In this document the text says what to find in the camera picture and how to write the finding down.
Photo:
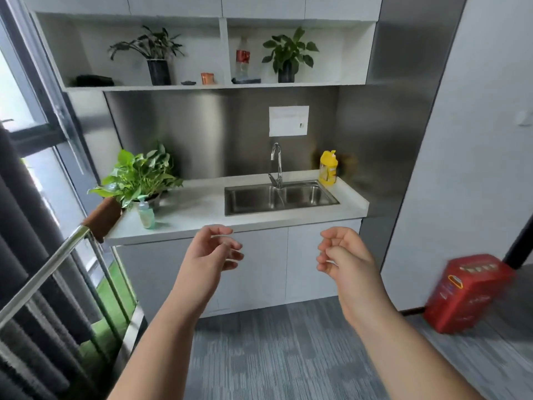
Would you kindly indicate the small orange cup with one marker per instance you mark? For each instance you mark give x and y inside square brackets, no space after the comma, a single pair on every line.
[207,78]

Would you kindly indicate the person's left middle finger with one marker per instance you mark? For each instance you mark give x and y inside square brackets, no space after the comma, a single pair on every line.
[235,255]

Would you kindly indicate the white base cabinet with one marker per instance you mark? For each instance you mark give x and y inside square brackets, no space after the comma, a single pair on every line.
[266,266]

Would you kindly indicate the person's right thumb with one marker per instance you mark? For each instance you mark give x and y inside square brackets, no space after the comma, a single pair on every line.
[335,234]

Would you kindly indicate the chrome gooseneck faucet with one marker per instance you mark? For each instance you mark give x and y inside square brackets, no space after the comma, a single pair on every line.
[276,166]

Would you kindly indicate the person's left thumb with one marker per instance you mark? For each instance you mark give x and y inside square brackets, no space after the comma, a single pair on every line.
[220,230]

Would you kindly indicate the metal handrail with brown end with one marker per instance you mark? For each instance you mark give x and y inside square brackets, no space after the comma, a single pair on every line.
[54,262]

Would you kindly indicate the black slanted pole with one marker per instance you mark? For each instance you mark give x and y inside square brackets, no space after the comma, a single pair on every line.
[520,241]

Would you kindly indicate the grey window frame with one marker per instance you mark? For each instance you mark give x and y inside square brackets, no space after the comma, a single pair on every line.
[45,120]

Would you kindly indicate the person's right hand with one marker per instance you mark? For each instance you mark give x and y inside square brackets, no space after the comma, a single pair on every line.
[354,266]

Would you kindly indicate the dark grey curtain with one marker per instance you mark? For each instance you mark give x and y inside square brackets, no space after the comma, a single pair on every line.
[29,295]

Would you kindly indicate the white paper notice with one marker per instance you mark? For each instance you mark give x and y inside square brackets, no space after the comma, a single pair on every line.
[288,120]

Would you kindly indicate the person's right forearm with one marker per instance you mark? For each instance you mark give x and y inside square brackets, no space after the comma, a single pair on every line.
[399,349]

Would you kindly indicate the plastic bottle with red label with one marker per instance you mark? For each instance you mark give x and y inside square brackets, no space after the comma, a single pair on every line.
[242,60]

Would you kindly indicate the yellow detergent bottle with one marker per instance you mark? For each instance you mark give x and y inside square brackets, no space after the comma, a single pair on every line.
[328,168]

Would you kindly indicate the stainless steel double sink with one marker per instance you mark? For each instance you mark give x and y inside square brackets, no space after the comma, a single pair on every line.
[279,197]

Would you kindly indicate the person's left hand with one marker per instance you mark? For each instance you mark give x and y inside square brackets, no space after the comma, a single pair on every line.
[204,258]

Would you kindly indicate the leafy green pothos plant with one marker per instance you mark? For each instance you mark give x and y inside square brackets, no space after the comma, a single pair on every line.
[137,177]

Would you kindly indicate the dark blue flat tray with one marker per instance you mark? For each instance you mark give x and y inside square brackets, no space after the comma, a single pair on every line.
[246,81]

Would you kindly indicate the clear teal soap bottle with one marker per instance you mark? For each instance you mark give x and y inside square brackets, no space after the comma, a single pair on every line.
[146,215]

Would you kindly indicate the white open wall shelf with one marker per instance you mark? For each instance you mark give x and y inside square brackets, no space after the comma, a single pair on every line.
[216,86]

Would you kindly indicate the red fire extinguisher box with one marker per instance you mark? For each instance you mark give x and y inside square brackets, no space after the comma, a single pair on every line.
[466,293]

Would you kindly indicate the person's left forearm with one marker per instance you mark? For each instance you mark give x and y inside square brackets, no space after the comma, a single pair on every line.
[166,341]

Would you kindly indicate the tall plant in black pot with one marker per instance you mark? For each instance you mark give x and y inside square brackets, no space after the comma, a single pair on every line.
[154,49]

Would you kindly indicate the small plant in black pot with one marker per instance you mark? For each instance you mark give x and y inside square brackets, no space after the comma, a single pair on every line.
[288,54]

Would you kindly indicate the white upper cabinets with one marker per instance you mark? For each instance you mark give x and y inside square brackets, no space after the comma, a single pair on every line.
[208,4]

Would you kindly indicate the black flat box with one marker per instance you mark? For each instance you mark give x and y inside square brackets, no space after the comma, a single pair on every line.
[95,80]

